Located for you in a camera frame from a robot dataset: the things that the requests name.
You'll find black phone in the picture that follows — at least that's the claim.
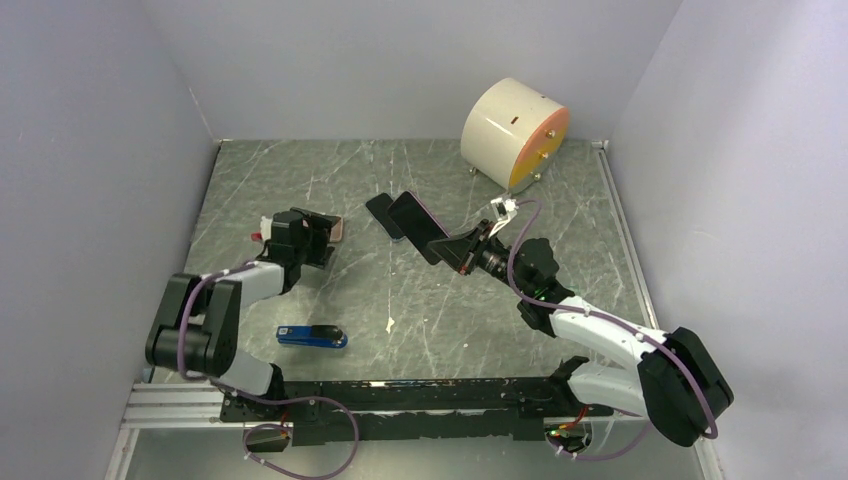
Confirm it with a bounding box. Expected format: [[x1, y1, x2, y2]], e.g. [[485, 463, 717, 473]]
[[387, 191, 449, 265]]

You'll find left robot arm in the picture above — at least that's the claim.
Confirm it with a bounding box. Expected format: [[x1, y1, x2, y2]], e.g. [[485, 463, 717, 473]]
[[145, 208, 343, 420]]

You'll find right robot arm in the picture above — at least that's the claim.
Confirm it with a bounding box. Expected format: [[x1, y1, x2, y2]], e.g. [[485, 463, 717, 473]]
[[424, 220, 734, 447]]

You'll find blue black stapler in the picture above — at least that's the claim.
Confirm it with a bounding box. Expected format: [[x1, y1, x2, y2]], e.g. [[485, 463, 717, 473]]
[[276, 325, 348, 349]]

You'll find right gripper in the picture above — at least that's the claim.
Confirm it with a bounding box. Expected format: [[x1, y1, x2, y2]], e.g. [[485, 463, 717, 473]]
[[428, 219, 532, 296]]

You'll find cream cylindrical drawer box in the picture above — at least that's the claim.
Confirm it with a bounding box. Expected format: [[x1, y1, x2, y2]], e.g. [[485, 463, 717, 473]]
[[460, 78, 571, 194]]

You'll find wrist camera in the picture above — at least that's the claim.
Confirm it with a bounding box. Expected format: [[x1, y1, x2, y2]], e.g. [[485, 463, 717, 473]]
[[490, 196, 518, 223], [250, 216, 272, 243]]

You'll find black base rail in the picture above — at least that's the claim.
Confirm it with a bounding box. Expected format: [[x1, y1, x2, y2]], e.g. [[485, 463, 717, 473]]
[[220, 377, 613, 446]]

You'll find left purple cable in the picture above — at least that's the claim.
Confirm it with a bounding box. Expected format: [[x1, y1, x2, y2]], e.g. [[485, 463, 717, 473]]
[[175, 261, 362, 480]]

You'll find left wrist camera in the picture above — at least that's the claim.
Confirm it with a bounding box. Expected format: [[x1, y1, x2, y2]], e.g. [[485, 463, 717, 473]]
[[250, 216, 272, 243]]

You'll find purple cable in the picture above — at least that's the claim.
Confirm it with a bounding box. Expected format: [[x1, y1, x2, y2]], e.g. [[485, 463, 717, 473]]
[[503, 198, 720, 464], [175, 261, 362, 480]]

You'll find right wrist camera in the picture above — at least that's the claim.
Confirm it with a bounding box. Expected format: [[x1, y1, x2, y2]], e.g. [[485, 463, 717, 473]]
[[490, 196, 518, 223]]

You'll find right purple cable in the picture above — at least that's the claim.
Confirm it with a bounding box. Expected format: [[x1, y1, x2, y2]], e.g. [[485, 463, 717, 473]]
[[503, 198, 720, 464]]

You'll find dark blue-edged phone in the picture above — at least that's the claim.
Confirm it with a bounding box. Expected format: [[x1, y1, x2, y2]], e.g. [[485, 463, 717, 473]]
[[365, 193, 405, 242]]

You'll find pink phone case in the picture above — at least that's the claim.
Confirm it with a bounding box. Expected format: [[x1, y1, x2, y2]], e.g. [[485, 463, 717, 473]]
[[328, 216, 344, 244]]

